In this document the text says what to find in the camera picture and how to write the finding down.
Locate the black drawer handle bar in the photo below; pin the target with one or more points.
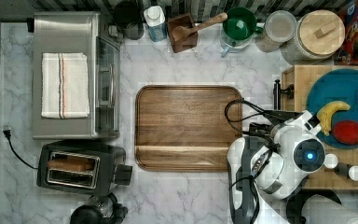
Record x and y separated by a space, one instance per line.
278 92

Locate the wooden drawer cabinet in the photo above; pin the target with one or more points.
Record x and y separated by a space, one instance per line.
303 77

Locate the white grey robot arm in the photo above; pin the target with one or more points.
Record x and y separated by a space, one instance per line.
276 162

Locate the wooden cutting board tray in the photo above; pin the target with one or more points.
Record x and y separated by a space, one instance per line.
184 128

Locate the wooden spoon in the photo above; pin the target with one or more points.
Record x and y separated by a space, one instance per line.
180 32

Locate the clear glass measuring cup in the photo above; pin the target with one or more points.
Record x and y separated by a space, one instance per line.
230 45

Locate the brown wooden utensil box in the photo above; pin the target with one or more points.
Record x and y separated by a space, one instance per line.
191 41

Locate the white blue milk carton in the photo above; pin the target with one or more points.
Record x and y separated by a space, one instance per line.
155 20

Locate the black two-slot toaster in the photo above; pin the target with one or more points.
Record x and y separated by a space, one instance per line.
83 166

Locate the green mug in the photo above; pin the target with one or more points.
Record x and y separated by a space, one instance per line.
241 24

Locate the black cup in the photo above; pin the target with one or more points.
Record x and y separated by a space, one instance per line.
128 19

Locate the stainless steel toaster oven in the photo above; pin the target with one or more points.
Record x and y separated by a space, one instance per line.
72 32

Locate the white striped kitchen towel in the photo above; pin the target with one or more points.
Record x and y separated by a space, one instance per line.
65 87

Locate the black coffee grinder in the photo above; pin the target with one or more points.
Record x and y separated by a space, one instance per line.
100 210

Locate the glass jar white lid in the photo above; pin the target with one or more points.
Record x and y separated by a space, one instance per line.
279 28

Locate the yellow banana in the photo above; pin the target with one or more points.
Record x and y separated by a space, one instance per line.
326 113

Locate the black paper towel holder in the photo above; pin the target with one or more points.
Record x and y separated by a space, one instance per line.
295 203

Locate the blue shaker white cap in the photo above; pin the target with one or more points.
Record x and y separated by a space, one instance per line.
330 161

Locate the glass jar wooden lid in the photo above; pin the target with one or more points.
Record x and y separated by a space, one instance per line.
318 35

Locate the blue plate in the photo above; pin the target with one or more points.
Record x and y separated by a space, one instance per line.
337 85

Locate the white paper towel roll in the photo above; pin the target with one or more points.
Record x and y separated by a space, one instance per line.
321 210

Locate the red apple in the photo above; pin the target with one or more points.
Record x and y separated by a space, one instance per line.
346 132

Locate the black shaker white cap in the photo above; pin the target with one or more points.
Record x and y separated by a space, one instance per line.
347 170

